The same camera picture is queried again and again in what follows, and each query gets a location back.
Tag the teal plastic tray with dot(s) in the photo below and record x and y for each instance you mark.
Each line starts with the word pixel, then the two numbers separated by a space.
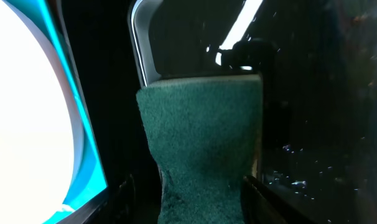
pixel 88 191

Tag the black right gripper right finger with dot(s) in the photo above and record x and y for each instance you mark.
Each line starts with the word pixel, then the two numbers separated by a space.
pixel 260 205

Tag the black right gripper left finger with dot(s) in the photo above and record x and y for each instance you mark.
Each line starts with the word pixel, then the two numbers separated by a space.
pixel 108 207

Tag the white plate right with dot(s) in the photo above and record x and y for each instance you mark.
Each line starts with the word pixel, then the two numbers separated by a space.
pixel 40 130

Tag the green yellow sponge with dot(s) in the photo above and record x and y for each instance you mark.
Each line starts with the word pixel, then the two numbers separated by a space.
pixel 203 134

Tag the black plastic tray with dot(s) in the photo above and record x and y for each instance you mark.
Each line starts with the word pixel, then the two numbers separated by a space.
pixel 317 61

